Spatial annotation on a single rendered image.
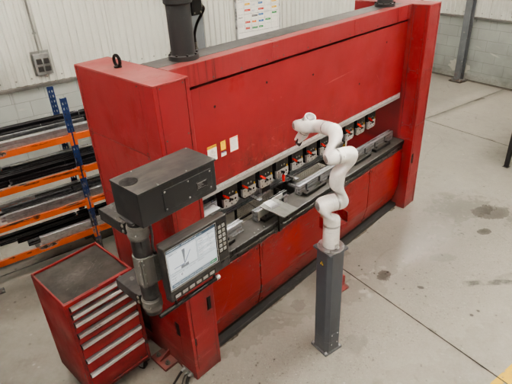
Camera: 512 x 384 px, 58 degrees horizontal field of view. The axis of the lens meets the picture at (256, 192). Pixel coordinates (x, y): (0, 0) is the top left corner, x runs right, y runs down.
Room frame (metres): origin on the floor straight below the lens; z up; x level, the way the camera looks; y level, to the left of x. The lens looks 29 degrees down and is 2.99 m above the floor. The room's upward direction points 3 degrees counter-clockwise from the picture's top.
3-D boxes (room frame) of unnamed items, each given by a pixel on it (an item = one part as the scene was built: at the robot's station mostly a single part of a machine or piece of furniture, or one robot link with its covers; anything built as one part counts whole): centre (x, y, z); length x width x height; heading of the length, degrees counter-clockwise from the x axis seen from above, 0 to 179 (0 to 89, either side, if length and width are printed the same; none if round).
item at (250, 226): (3.79, -0.57, 0.85); 3.00 x 0.21 x 0.04; 135
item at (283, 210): (3.25, -0.18, 1.00); 0.26 x 0.18 x 0.01; 45
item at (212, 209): (3.86, -0.14, 0.93); 2.30 x 0.14 x 0.10; 135
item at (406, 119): (5.10, -1.55, 1.15); 0.85 x 0.25 x 2.30; 45
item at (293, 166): (3.62, -0.34, 1.26); 0.15 x 0.09 x 0.17; 135
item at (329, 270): (2.68, -0.52, 0.50); 0.18 x 0.18 x 1.00; 34
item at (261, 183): (3.34, -0.06, 1.26); 0.15 x 0.09 x 0.17; 135
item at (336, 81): (3.82, -0.53, 1.74); 3.00 x 0.08 x 0.80; 135
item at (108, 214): (2.24, 0.64, 1.66); 0.40 x 0.24 x 0.07; 135
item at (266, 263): (3.79, -0.57, 0.41); 3.00 x 0.21 x 0.83; 135
